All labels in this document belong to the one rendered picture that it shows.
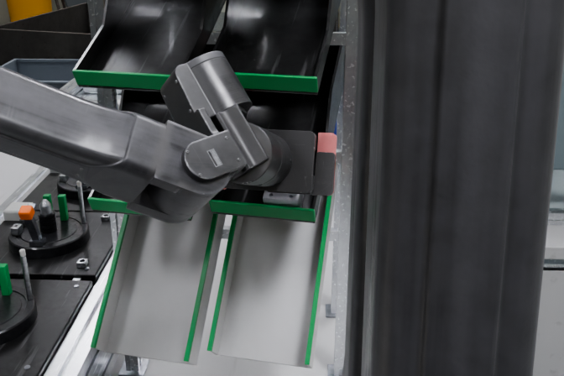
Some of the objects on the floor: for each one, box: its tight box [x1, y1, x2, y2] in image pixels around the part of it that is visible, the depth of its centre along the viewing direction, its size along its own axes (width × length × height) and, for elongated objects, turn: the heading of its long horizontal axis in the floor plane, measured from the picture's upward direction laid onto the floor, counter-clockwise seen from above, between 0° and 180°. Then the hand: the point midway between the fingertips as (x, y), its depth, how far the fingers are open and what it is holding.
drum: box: [3, 0, 52, 22], centre depth 709 cm, size 45×47×72 cm
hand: (282, 164), depth 80 cm, fingers open, 9 cm apart
